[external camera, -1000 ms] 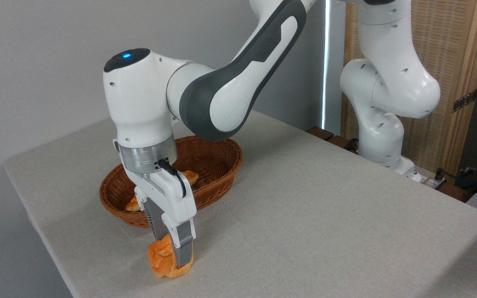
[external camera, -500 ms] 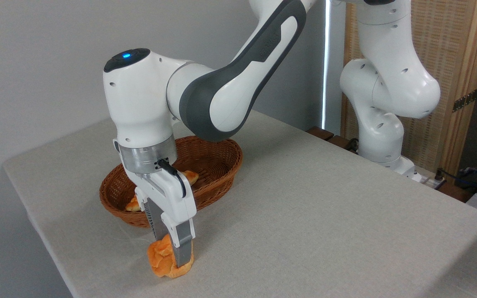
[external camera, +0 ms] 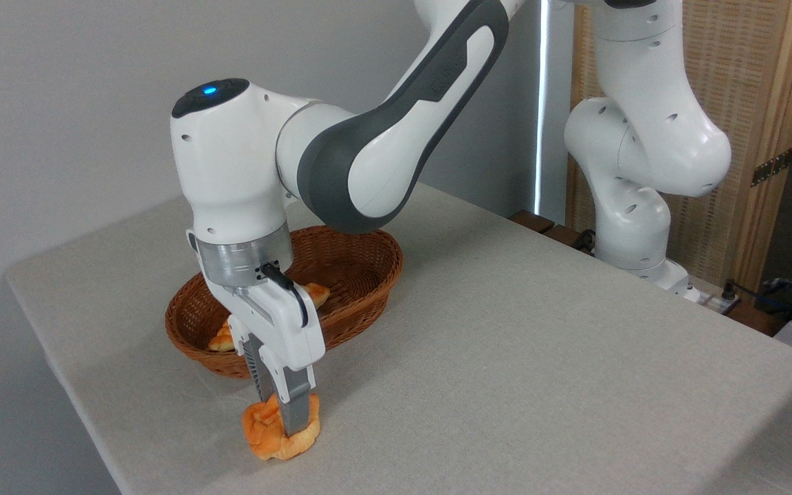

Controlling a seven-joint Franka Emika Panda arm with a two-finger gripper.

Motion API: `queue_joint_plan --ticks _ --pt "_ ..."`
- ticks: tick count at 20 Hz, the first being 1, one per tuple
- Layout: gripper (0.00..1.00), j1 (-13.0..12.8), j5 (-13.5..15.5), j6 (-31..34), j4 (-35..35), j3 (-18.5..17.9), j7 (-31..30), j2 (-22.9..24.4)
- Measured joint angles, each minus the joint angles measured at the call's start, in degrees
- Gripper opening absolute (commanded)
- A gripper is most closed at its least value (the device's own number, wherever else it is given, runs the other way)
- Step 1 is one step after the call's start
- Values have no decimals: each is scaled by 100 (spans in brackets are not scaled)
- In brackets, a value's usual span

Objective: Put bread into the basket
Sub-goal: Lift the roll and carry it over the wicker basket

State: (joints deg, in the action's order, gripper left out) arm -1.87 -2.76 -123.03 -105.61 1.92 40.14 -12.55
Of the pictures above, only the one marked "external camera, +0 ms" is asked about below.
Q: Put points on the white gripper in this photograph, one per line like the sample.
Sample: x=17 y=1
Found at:
x=286 y=330

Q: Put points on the round orange bread bun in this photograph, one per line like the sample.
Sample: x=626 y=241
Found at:
x=265 y=440

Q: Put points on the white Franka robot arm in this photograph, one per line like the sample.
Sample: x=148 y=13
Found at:
x=231 y=158

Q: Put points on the long braided bread loaf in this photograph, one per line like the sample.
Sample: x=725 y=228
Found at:
x=221 y=342

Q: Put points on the brown oval wicker basket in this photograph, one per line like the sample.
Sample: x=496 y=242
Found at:
x=361 y=275

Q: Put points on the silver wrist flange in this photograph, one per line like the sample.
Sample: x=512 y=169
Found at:
x=238 y=265

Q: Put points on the grey tablecloth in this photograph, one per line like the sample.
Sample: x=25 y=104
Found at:
x=506 y=378

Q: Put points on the metal screen hinge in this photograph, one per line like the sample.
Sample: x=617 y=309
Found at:
x=773 y=167

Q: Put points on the wooden rattan screen panel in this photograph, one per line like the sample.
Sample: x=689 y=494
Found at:
x=740 y=69

